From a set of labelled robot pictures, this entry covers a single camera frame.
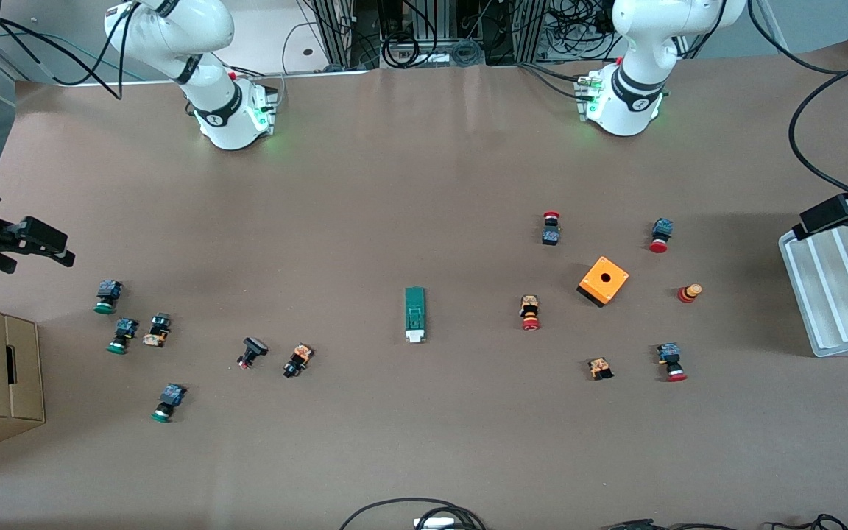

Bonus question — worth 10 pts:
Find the green load switch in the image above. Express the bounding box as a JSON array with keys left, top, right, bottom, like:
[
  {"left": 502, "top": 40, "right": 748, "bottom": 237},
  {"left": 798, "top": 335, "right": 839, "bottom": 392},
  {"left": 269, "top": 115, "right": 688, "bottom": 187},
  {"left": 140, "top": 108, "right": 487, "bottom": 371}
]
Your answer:
[{"left": 404, "top": 286, "right": 428, "bottom": 345}]

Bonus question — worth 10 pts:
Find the green pushbutton blue contact block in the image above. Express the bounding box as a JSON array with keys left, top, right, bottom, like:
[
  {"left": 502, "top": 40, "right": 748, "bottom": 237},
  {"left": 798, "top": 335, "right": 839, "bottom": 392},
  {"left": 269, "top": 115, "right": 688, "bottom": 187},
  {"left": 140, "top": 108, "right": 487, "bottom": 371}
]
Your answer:
[
  {"left": 106, "top": 317, "right": 139, "bottom": 356},
  {"left": 150, "top": 383, "right": 188, "bottom": 424},
  {"left": 93, "top": 279, "right": 124, "bottom": 316}
]

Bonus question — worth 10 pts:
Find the white grooved tray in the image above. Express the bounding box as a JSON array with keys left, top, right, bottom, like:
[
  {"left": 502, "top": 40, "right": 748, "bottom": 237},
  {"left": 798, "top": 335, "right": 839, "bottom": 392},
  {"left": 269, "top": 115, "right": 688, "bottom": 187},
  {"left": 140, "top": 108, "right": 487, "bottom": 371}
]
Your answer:
[{"left": 778, "top": 177, "right": 848, "bottom": 358}]

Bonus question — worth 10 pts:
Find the red pushbutton blue contact block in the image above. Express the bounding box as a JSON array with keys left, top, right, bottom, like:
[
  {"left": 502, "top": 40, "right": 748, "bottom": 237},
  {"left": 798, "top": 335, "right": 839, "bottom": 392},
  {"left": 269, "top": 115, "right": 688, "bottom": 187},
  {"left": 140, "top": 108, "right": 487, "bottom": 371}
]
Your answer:
[
  {"left": 656, "top": 342, "right": 688, "bottom": 383},
  {"left": 649, "top": 218, "right": 674, "bottom": 254}
]

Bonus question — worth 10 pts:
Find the black pushbutton red tip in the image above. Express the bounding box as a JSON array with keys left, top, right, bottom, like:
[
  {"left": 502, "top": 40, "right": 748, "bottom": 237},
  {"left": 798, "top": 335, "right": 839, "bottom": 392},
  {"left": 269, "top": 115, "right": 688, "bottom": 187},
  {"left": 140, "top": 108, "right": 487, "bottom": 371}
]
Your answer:
[{"left": 236, "top": 336, "right": 269, "bottom": 370}]

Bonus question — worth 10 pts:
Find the black selector orange contact block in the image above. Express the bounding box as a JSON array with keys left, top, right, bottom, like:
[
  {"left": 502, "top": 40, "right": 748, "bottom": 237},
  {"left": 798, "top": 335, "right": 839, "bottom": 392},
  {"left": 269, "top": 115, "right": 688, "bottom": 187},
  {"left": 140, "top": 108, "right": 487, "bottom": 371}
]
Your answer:
[{"left": 283, "top": 342, "right": 315, "bottom": 379}]

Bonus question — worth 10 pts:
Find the brown paper table cover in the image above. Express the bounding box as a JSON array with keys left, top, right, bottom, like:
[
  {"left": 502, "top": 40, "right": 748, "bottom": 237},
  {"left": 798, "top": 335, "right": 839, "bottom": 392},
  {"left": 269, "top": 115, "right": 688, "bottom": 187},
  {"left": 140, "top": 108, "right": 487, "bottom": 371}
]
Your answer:
[{"left": 0, "top": 40, "right": 848, "bottom": 530}]

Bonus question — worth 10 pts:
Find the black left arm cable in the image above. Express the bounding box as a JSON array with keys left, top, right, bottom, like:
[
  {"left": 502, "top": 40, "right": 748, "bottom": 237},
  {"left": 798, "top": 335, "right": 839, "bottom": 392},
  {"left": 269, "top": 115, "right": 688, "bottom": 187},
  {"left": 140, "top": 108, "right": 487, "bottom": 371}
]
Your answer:
[{"left": 746, "top": 0, "right": 848, "bottom": 203}]

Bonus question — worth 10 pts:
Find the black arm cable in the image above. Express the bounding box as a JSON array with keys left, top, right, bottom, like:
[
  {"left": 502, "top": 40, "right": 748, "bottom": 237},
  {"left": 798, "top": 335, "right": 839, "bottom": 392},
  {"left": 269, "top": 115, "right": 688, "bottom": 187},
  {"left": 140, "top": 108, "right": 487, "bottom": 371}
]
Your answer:
[
  {"left": 0, "top": 0, "right": 141, "bottom": 102},
  {"left": 746, "top": 0, "right": 848, "bottom": 203}
]

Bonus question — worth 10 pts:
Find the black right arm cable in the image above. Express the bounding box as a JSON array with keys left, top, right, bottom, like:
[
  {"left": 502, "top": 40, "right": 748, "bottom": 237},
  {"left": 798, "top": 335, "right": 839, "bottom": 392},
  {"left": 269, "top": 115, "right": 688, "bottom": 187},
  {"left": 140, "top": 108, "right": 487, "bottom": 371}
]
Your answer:
[{"left": 0, "top": 0, "right": 141, "bottom": 102}]

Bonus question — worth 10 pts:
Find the orange button enclosure box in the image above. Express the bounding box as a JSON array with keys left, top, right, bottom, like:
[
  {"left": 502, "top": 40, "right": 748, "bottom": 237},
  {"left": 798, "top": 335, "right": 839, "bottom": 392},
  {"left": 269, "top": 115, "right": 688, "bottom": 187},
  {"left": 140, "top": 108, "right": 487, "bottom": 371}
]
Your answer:
[{"left": 576, "top": 255, "right": 630, "bottom": 308}]

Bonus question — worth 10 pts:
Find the black cable tangle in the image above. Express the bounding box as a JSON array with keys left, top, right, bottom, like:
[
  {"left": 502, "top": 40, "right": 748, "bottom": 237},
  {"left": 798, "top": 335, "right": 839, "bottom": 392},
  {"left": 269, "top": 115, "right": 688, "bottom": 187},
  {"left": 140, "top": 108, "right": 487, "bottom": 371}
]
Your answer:
[{"left": 604, "top": 514, "right": 848, "bottom": 530}]

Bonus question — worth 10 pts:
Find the aluminium frame rack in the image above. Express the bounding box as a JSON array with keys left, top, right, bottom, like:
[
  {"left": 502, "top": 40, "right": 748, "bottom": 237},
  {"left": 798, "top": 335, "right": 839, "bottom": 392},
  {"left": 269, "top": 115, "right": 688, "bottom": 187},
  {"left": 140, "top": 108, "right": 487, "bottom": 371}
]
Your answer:
[{"left": 305, "top": 0, "right": 566, "bottom": 72}]

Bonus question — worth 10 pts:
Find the black coiled cable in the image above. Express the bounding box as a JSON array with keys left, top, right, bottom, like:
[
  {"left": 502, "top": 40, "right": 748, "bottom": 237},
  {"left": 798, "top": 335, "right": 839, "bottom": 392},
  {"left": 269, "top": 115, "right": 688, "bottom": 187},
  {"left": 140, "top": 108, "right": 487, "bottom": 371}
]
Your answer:
[{"left": 339, "top": 498, "right": 487, "bottom": 530}]

